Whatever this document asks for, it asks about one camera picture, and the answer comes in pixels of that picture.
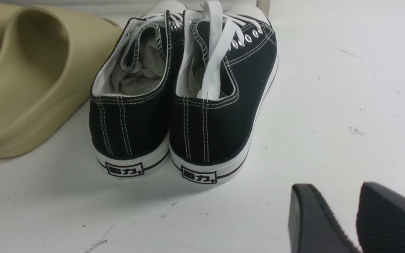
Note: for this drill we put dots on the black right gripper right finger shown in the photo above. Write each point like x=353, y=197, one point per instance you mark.
x=380, y=222

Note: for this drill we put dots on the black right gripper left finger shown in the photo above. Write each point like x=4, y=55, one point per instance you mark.
x=312, y=226

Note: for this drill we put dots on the right black canvas sneaker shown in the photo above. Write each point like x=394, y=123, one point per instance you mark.
x=229, y=62

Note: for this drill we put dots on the black canvas sneaker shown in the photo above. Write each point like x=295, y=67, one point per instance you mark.
x=229, y=62
x=132, y=93

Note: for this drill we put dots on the left black canvas sneaker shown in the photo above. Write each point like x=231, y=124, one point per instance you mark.
x=132, y=93

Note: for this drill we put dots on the right beige foam slipper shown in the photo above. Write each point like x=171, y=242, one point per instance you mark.
x=49, y=58

